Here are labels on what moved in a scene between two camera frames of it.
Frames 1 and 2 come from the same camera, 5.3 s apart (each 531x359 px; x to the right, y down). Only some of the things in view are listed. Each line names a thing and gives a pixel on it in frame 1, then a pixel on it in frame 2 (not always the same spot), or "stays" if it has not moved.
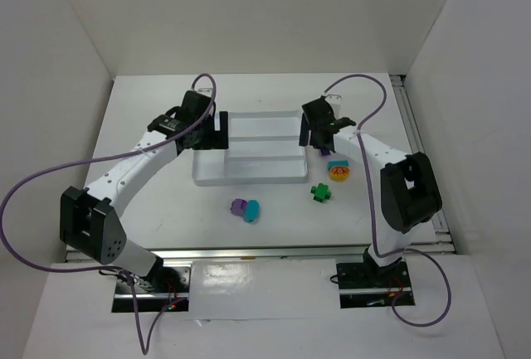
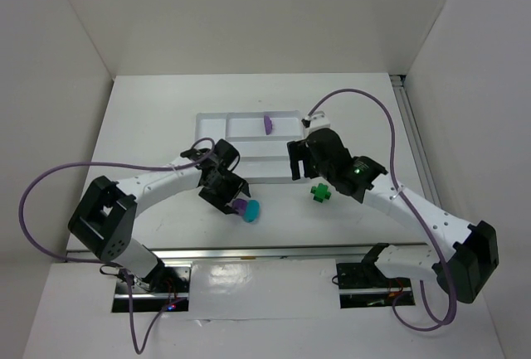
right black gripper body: [305, 131] -> [299, 159]
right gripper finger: [304, 131] -> [298, 150]
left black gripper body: [222, 129] -> [226, 192]
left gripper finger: [221, 136] -> [231, 185]
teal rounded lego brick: [251, 211] stays
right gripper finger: [323, 138] -> [312, 167]
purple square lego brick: [238, 207] stays
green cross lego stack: [321, 192] stays
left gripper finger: [206, 138] -> [219, 196]
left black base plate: [165, 288] stays
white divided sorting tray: [263, 147] stays
